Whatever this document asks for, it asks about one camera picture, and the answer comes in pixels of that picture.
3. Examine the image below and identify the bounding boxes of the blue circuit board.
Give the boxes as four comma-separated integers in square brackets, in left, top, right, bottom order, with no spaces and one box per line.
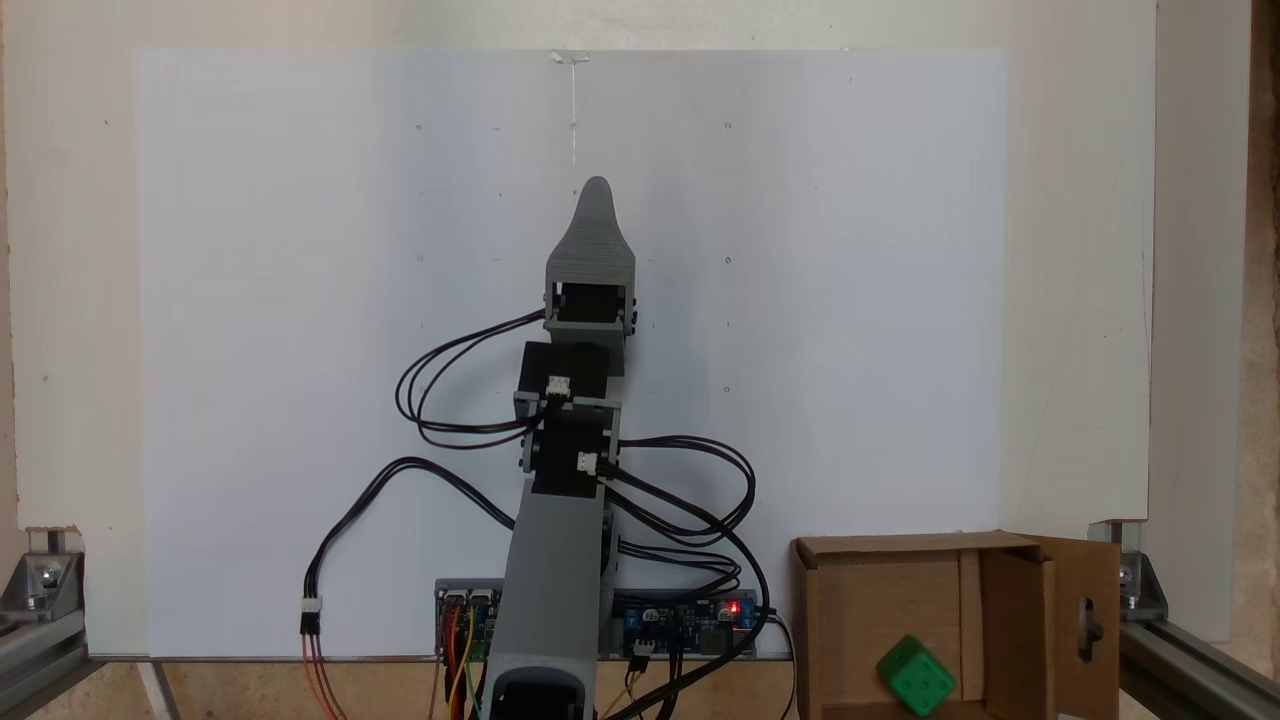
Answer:
[612,592,761,659]

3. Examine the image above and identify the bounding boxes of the grey pointed fixed gripper finger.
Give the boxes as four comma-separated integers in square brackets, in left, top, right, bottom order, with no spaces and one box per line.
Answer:
[546,176,637,285]

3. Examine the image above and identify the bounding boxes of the circuit board with white connectors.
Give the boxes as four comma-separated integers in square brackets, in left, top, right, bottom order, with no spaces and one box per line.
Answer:
[436,588,501,663]

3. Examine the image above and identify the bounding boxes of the thin cable beside board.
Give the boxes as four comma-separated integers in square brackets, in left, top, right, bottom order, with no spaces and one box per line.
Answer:
[755,603,801,720]

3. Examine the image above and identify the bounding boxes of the black servo cable loop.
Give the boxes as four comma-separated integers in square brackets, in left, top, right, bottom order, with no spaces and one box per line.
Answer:
[395,308,549,450]

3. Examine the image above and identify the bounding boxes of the open cardboard box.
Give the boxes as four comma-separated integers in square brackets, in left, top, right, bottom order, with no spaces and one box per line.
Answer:
[790,531,1123,720]

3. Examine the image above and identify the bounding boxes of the metal corner bracket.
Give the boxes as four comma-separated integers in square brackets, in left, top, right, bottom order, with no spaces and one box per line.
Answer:
[0,527,87,613]
[1088,519,1169,623]

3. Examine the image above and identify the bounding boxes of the green die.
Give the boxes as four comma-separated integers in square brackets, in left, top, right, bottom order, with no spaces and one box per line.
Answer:
[876,634,957,717]

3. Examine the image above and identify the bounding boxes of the grey board mounting plate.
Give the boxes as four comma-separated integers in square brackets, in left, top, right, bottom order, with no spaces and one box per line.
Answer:
[433,577,761,663]

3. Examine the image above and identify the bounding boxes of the yellow jumper wire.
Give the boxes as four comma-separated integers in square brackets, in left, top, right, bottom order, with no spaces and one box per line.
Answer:
[446,603,481,720]

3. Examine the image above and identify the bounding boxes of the green jumper wire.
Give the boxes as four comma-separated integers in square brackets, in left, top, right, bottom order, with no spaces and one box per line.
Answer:
[463,640,493,720]

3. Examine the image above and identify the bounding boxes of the black cable with white connector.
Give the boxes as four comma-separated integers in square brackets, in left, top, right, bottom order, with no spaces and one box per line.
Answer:
[300,456,523,637]

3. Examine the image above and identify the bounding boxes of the red jumper wire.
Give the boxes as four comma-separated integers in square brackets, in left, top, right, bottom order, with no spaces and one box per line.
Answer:
[444,603,465,720]

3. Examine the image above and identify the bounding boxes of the orange and red wire pair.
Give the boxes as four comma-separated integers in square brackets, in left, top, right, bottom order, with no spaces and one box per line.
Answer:
[300,632,349,720]

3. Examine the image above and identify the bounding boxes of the black jumper connector wire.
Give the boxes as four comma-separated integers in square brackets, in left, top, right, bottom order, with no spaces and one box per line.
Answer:
[600,638,661,720]

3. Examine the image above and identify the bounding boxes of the aluminium frame post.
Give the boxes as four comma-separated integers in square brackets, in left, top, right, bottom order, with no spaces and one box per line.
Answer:
[1118,618,1280,720]
[0,603,93,720]

